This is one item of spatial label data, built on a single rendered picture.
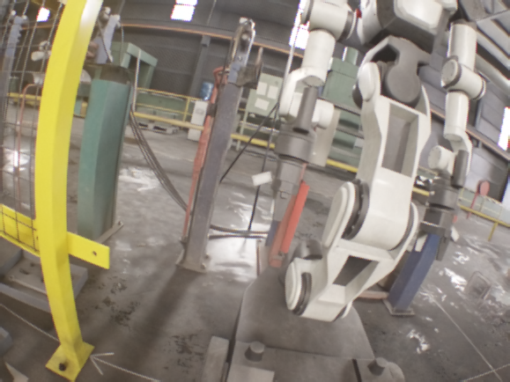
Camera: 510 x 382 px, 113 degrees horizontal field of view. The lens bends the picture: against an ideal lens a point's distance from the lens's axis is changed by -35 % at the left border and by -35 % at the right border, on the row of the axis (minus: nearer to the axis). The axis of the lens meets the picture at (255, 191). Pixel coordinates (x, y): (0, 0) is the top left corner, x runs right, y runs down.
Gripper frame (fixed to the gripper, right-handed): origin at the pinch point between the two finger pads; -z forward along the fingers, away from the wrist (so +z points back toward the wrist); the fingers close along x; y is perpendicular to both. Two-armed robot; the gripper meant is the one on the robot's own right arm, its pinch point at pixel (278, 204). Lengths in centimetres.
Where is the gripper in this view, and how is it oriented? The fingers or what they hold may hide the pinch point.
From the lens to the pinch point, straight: 59.1
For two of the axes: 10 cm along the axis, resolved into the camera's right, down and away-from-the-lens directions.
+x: -0.3, 0.4, -10.0
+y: 9.6, 2.6, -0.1
